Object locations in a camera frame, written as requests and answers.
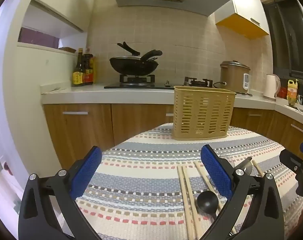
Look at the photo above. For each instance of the striped woven tablecloth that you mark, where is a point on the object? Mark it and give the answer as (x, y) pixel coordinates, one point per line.
(141, 180)

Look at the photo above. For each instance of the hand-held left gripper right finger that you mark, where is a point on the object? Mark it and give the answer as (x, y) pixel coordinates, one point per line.
(216, 172)

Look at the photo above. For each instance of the wooden tray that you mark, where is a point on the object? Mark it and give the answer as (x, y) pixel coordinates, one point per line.
(67, 49)

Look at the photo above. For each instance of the white electric kettle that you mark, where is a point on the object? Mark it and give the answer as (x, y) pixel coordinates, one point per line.
(271, 87)

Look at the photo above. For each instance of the steel sink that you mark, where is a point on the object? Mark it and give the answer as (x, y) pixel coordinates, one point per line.
(301, 108)

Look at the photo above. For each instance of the red label sauce bottle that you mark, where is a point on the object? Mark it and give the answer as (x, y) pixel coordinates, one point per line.
(89, 72)

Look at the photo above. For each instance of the brown rice cooker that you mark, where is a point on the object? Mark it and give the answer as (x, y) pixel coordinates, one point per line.
(232, 77)

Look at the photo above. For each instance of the white and yellow wall cabinet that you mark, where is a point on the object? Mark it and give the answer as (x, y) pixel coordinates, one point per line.
(244, 12)

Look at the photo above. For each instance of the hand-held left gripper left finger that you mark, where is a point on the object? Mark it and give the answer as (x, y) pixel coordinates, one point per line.
(87, 170)

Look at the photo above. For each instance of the black plastic spoon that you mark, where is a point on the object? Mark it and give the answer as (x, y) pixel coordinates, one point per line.
(207, 201)

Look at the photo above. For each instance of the red container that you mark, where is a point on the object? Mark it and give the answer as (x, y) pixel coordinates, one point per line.
(283, 92)

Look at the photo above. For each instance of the dark window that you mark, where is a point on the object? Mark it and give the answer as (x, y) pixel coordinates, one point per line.
(289, 37)

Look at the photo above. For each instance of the beige plastic utensil basket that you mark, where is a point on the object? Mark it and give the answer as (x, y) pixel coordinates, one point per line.
(204, 112)

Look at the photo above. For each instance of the black wok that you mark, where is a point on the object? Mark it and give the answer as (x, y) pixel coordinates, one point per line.
(134, 67)

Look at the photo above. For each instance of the translucent grey soup spoon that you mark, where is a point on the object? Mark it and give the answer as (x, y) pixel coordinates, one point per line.
(246, 166)

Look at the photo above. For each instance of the dark soy sauce bottle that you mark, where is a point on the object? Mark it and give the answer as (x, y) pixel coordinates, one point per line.
(78, 75)

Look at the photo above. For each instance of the yellow oil bottle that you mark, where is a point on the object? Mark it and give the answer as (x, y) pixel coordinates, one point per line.
(292, 92)

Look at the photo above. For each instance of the white open wall shelf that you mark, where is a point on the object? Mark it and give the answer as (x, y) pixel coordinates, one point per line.
(49, 27)

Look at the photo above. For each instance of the black gas cooktop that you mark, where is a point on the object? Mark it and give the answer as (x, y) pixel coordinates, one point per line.
(141, 85)

